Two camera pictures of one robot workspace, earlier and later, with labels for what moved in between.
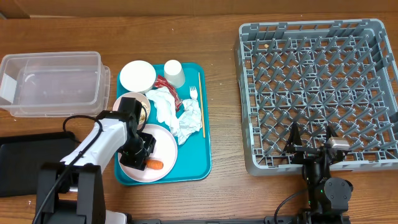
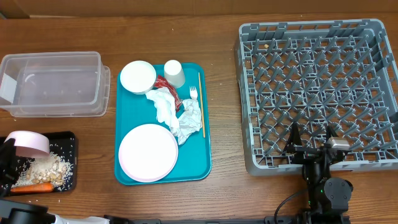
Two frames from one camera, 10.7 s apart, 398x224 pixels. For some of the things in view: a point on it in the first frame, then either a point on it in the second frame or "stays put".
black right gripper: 306,153 stays put
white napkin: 166,104 stays put
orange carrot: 153,164 → 36,188
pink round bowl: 117,102 → 29,144
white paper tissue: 190,121 stays put
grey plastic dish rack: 318,74 stays put
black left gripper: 138,162 → 7,162
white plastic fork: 193,92 stays put
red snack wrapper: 160,82 stays put
